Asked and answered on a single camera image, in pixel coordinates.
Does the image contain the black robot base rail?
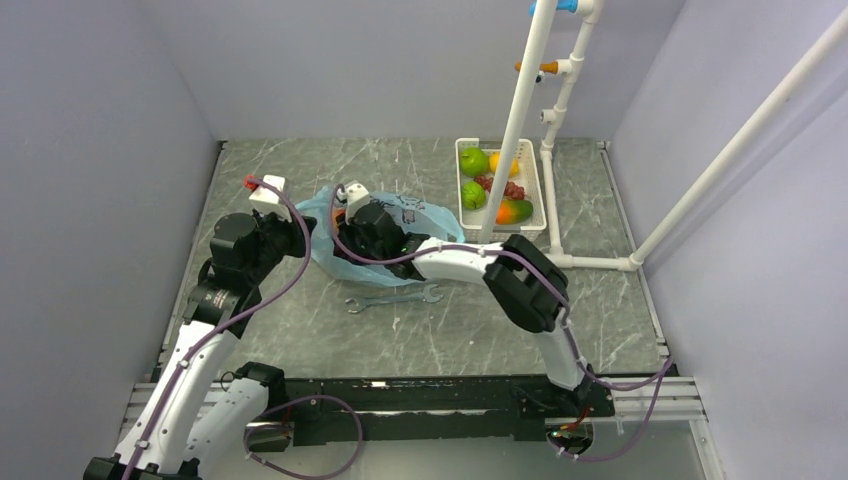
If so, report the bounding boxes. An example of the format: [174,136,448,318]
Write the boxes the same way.
[247,374,615,452]

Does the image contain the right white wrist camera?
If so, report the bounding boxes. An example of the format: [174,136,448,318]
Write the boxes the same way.
[335,182,371,223]

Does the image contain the white PVC pipe frame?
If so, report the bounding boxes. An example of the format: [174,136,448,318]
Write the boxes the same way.
[478,0,848,273]

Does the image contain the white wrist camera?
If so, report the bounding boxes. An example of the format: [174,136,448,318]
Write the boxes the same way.
[335,182,371,223]
[244,175,291,221]

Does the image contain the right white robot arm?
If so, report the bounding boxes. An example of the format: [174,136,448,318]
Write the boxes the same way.
[329,201,615,417]

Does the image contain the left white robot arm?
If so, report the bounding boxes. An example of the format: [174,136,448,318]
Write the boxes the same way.
[83,211,317,479]

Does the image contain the green fake fruit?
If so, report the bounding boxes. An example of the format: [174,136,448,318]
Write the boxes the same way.
[460,181,487,210]

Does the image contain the light blue cartoon plastic bag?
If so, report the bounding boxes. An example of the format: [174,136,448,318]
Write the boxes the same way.
[296,185,465,288]

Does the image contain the white perforated plastic basket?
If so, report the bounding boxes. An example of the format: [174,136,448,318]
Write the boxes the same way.
[455,138,547,241]

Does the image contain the orange green fake mango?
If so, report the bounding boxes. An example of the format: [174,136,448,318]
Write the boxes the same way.
[495,199,534,225]

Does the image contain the silver open-end wrench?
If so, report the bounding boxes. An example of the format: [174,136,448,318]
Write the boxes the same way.
[345,284,444,314]

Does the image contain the yellow fake lemon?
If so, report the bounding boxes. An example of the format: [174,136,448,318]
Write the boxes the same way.
[488,152,521,179]

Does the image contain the red fake grapes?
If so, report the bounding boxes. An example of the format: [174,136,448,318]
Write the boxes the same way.
[474,175,526,200]

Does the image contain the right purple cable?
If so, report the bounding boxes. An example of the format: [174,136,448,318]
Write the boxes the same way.
[327,185,674,464]

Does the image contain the orange red fake peach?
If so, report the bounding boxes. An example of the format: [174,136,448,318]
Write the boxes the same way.
[332,208,346,231]

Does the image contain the green fake apple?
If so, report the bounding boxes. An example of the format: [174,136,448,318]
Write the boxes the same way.
[458,147,489,178]

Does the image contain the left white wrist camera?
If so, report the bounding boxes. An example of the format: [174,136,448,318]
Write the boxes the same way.
[244,175,291,221]

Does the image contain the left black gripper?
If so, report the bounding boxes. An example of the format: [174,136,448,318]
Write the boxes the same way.
[246,203,317,284]

